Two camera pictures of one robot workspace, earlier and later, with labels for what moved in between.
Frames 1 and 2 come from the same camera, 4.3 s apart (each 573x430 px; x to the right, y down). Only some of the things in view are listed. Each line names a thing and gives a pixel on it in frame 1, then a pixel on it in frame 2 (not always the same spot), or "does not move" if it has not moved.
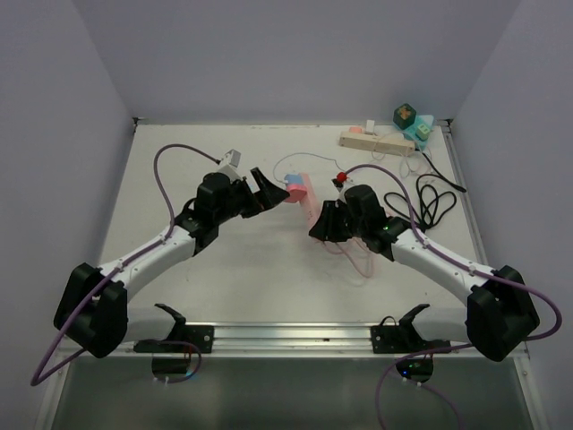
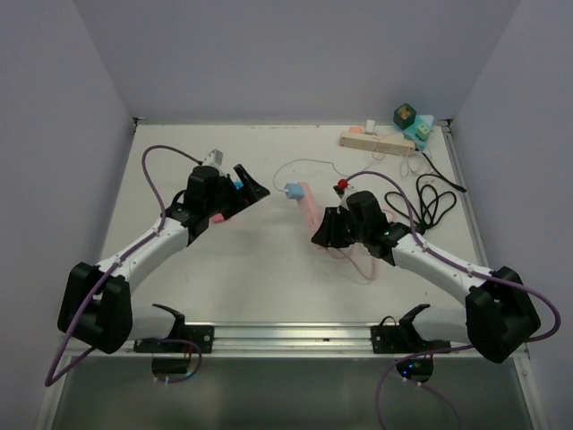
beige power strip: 364,141 does not move
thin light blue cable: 303,153 to 296,191
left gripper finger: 269,195 to 251,193
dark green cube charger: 405,116 does not move
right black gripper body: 357,227 does not move
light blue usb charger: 295,179 to 295,190
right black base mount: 404,338 does not move
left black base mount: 201,336 does not move
